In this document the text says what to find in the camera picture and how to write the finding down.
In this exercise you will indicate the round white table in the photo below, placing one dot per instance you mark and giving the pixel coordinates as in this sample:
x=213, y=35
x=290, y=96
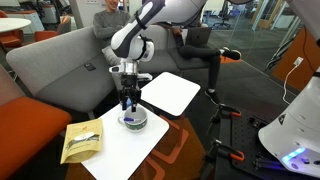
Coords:
x=13, y=24

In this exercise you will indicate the black phone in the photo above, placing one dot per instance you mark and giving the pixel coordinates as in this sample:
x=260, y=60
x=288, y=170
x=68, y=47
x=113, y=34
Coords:
x=90, y=66

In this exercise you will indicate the grey sofa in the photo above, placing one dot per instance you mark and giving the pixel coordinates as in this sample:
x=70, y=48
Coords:
x=63, y=70

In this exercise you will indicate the orange chair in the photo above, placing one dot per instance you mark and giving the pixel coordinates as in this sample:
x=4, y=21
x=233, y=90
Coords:
x=10, y=36
x=45, y=35

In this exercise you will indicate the black office chair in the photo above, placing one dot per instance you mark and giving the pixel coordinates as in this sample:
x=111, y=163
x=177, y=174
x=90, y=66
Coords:
x=223, y=15

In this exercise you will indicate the black robot cart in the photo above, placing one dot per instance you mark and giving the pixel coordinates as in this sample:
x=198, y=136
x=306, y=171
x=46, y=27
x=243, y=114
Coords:
x=208, y=166

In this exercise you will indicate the green and white mug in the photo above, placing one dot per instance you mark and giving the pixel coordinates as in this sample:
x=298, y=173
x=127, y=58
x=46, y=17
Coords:
x=135, y=126

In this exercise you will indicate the yellow paper pouch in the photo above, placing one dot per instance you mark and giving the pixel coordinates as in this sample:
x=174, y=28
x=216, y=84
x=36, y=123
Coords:
x=81, y=141

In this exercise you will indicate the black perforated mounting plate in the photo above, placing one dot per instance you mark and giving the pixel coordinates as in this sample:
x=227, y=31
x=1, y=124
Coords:
x=246, y=140

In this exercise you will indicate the person in black clothes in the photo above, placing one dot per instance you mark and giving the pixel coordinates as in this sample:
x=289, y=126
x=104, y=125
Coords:
x=200, y=53

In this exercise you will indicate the orange and beige sofa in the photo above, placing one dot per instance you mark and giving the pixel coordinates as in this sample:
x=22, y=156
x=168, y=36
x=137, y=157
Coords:
x=26, y=126

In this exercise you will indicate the white side table top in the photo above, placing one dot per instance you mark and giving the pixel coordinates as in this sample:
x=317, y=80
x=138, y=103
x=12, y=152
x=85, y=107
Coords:
x=130, y=150
x=171, y=93

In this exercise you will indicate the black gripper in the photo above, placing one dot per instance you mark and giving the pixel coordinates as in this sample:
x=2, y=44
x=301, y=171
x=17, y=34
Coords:
x=130, y=83

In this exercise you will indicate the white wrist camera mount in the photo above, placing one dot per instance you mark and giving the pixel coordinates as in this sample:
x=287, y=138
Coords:
x=115, y=69

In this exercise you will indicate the dark laptop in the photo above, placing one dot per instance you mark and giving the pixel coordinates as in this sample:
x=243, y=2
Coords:
x=198, y=36

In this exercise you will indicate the person in grey sweater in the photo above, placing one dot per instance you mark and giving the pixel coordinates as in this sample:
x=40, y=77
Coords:
x=108, y=26

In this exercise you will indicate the blue pen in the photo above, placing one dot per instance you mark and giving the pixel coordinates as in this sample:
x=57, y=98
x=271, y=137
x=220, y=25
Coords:
x=130, y=119

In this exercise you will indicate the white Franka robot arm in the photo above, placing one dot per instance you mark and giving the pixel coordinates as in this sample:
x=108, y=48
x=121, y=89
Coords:
x=133, y=33

